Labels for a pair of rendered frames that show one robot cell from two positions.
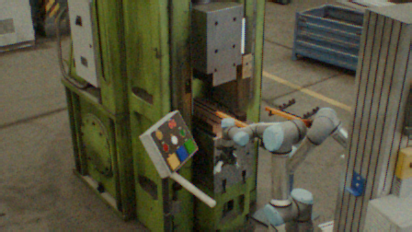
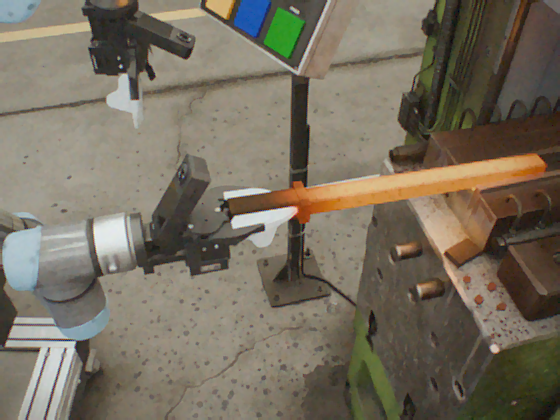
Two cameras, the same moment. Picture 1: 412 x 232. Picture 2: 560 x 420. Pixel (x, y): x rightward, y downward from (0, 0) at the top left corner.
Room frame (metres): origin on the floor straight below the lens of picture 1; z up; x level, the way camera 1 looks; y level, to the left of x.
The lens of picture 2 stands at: (3.08, -0.77, 1.54)
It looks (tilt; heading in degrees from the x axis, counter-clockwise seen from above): 47 degrees down; 114
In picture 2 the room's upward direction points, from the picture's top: straight up
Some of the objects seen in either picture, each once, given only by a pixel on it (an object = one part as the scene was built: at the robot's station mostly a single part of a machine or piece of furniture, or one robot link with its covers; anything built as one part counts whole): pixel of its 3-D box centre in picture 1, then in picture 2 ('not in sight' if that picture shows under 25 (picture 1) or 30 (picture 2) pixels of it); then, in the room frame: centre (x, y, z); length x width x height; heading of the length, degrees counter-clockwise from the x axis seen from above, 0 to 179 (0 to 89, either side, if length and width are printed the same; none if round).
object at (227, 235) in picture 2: not in sight; (229, 228); (2.84, -0.38, 1.02); 0.09 x 0.05 x 0.02; 36
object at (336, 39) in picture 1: (342, 38); not in sight; (6.83, -1.91, 0.36); 1.20 x 0.80 x 0.72; 44
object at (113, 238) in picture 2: not in sight; (118, 245); (2.71, -0.45, 1.00); 0.08 x 0.05 x 0.08; 129
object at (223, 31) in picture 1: (210, 30); not in sight; (3.27, -0.02, 1.56); 0.42 x 0.39 x 0.40; 39
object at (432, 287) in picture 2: not in sight; (428, 289); (3.09, -0.25, 0.87); 0.04 x 0.03 x 0.03; 39
